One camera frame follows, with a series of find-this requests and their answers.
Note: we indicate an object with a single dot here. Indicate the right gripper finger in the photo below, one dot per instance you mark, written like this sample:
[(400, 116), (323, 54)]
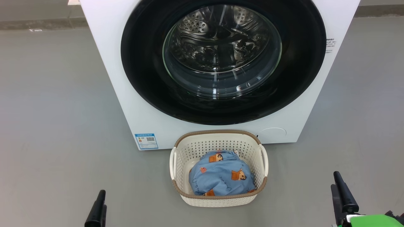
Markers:
[(347, 201), (335, 205)]

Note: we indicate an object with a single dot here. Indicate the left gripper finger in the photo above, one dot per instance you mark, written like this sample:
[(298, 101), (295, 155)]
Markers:
[(96, 214), (105, 217)]

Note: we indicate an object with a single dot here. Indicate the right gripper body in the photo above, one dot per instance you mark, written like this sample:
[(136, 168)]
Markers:
[(372, 221)]

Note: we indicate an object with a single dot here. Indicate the blue cartoon print garment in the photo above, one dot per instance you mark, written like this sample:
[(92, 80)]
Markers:
[(221, 176)]

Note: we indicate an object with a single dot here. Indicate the black round glass washer door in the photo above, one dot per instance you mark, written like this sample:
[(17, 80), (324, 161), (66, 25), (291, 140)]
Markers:
[(142, 78)]

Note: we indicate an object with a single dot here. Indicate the white front-load washing machine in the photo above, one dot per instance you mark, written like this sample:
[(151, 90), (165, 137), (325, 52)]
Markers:
[(104, 63)]

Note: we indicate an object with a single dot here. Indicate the stainless steel washing machine drum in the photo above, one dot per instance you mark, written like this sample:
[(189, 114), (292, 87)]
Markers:
[(221, 47)]

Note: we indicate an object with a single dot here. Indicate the blue energy label sticker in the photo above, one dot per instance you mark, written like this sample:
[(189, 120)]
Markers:
[(146, 142)]

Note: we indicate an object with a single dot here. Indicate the round drain filter cover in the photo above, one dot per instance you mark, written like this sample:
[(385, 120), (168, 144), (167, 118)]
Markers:
[(272, 135)]

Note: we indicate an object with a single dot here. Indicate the cream perforated laundry basket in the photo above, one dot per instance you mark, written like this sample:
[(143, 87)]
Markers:
[(217, 201)]

